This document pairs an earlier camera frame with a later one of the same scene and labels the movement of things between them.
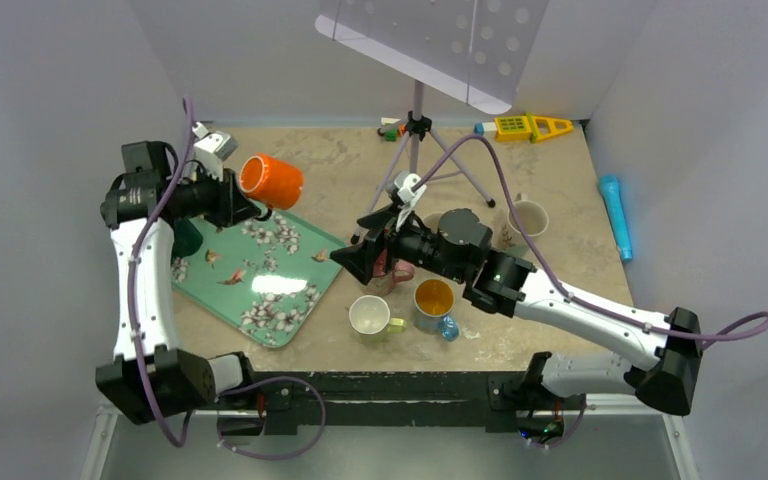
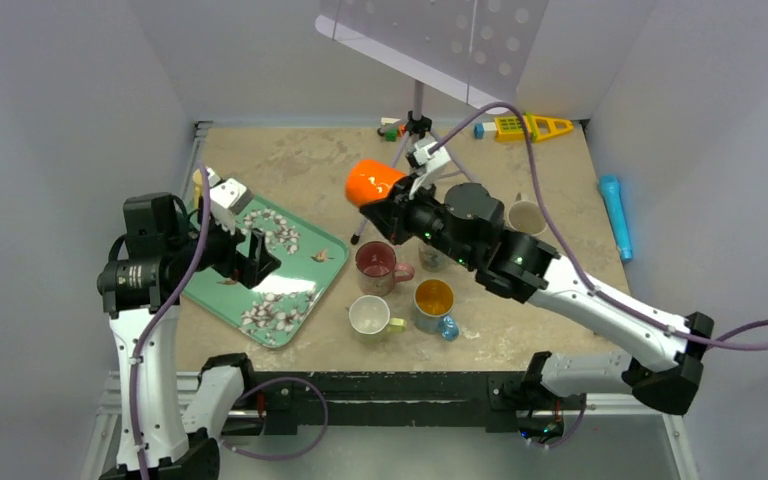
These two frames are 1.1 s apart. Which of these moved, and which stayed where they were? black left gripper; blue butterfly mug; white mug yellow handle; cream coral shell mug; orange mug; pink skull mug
Moved: orange mug; black left gripper
Stayed: white mug yellow handle; blue butterfly mug; cream coral shell mug; pink skull mug
